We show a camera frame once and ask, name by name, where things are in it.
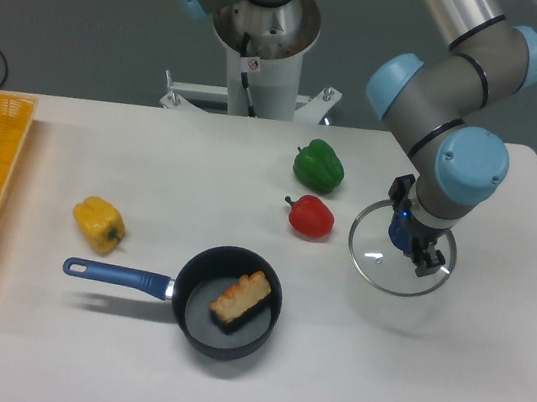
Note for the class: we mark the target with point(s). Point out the dark blue saucepan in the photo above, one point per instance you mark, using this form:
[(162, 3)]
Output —
[(202, 279)]

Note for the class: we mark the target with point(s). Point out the glass pot lid blue knob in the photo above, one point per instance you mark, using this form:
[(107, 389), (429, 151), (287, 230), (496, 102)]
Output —
[(385, 266)]

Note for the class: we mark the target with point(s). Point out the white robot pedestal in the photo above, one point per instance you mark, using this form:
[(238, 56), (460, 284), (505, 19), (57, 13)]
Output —
[(264, 50)]

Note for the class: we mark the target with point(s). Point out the red bell pepper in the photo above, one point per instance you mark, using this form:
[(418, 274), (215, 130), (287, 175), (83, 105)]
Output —
[(310, 217)]

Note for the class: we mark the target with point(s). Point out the toasted bread piece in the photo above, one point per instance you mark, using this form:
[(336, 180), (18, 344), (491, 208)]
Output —
[(240, 301)]

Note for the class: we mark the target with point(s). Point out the yellow bell pepper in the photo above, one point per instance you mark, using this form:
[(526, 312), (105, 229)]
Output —
[(100, 223)]

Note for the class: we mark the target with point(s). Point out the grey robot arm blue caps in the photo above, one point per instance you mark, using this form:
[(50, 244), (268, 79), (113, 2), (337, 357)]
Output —
[(457, 166)]

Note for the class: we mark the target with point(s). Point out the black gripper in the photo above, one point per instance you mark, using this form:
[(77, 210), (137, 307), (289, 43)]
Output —
[(416, 240)]

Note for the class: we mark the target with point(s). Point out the green bell pepper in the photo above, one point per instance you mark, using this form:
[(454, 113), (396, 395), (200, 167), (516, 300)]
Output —
[(318, 167)]

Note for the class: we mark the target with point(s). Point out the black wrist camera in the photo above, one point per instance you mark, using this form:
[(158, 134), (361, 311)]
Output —
[(399, 189)]

